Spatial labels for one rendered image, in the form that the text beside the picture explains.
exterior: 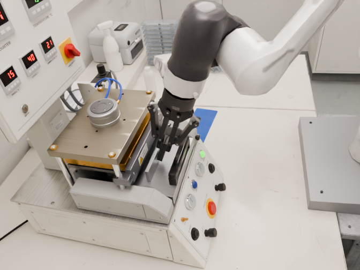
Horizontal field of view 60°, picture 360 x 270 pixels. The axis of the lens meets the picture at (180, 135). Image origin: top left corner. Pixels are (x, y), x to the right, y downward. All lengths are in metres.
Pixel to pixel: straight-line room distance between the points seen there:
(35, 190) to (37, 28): 0.44
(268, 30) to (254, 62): 2.67
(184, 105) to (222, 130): 0.63
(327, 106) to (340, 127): 1.52
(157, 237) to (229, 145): 0.52
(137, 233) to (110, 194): 0.14
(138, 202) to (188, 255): 0.21
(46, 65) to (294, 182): 0.82
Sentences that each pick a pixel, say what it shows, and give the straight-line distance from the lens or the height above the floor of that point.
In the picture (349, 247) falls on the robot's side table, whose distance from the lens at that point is 1.54.
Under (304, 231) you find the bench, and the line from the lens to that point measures 1.00.
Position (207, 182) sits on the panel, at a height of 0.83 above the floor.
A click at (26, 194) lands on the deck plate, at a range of 0.98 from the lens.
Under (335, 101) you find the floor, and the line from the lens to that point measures 2.85.
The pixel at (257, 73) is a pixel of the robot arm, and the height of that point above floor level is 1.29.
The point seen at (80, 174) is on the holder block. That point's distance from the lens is 0.86.
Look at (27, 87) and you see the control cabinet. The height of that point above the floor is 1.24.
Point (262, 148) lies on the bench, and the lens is 1.20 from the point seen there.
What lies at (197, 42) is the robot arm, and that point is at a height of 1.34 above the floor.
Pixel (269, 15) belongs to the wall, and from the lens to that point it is 3.18.
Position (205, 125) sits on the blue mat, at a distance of 1.30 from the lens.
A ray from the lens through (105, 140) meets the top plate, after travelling 0.75.
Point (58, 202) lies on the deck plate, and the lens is 0.91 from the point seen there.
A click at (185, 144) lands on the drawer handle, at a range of 0.84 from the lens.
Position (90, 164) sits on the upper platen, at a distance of 0.80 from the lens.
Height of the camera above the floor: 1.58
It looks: 41 degrees down
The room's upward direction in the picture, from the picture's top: 8 degrees counter-clockwise
